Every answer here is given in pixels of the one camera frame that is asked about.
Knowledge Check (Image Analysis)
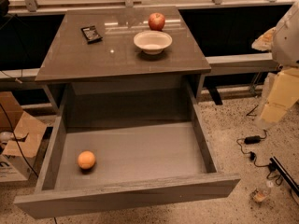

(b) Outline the white bowl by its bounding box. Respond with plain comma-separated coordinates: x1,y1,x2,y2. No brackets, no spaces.
134,31,172,55

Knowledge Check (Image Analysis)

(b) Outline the black cable on left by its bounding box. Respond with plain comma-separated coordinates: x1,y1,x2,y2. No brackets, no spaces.
0,103,40,179

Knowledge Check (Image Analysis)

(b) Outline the brown cardboard box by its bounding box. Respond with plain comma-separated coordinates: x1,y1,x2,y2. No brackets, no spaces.
0,91,47,183

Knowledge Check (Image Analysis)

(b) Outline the open grey top drawer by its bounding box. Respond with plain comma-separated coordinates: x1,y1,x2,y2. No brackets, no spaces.
14,105,240,219

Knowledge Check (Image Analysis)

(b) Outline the black power adapter with cable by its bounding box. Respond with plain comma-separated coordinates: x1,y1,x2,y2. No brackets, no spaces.
236,131,267,168

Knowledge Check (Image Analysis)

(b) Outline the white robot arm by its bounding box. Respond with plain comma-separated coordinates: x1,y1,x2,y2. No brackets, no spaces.
251,1,299,130

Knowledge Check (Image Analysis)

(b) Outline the black power strip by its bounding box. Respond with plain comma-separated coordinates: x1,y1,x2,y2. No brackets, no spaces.
270,157,299,197

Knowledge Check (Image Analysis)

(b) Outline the red apple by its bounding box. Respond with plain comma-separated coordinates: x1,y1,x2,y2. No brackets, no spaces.
148,13,165,31

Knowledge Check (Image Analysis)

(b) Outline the grey cabinet with counter top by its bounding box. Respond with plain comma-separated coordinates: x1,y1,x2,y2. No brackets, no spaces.
35,6,212,129

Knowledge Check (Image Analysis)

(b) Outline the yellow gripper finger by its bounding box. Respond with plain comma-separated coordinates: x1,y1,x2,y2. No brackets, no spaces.
255,67,299,129
251,27,276,51

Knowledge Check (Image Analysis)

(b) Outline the orange fruit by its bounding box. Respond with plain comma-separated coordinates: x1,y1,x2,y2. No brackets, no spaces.
78,151,95,170

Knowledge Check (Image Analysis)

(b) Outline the black snack packet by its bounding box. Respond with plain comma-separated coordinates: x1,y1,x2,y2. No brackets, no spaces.
81,25,102,44

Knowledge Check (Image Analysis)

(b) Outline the clear plastic bottle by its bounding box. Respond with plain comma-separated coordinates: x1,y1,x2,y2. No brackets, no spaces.
251,180,274,203

